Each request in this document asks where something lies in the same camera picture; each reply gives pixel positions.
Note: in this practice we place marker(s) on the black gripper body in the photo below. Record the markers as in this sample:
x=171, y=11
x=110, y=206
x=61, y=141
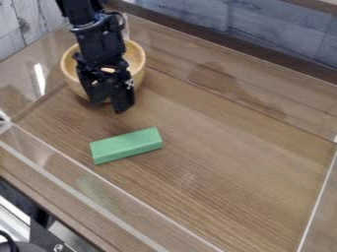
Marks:
x=102, y=46

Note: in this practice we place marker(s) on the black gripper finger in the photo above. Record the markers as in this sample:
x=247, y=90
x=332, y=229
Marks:
x=96, y=89
x=122, y=95

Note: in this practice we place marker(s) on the wooden bowl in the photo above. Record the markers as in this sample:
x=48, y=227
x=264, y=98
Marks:
x=136, y=58

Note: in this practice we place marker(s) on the green rectangular block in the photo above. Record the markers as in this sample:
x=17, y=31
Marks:
x=126, y=145

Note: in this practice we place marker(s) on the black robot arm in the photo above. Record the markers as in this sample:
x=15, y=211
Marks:
x=82, y=6

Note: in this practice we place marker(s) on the clear acrylic corner bracket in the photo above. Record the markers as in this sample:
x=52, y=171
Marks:
x=126, y=30

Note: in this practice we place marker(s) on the clear acrylic tray wall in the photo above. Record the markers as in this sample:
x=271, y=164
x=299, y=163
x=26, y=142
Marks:
x=100, y=210

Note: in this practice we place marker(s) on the black table frame bracket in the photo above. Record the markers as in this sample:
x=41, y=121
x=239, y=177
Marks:
x=54, y=237

